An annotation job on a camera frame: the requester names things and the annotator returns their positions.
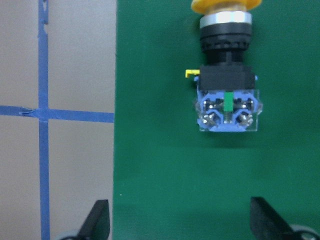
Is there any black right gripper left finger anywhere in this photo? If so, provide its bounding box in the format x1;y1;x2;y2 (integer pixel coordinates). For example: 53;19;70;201
77;199;111;240

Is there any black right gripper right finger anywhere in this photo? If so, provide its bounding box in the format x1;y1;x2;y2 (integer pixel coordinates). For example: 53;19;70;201
250;196;300;240

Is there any green conveyor belt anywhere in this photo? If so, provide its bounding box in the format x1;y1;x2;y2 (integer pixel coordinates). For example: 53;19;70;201
112;0;320;240

